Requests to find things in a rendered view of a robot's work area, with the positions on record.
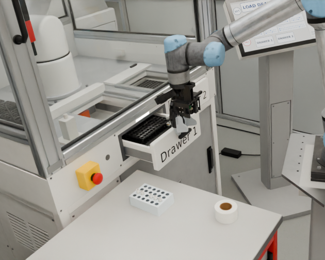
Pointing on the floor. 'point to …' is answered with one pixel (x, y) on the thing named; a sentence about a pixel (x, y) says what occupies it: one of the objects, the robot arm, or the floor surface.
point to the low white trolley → (164, 228)
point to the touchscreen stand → (274, 142)
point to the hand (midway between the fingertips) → (181, 132)
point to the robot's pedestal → (318, 215)
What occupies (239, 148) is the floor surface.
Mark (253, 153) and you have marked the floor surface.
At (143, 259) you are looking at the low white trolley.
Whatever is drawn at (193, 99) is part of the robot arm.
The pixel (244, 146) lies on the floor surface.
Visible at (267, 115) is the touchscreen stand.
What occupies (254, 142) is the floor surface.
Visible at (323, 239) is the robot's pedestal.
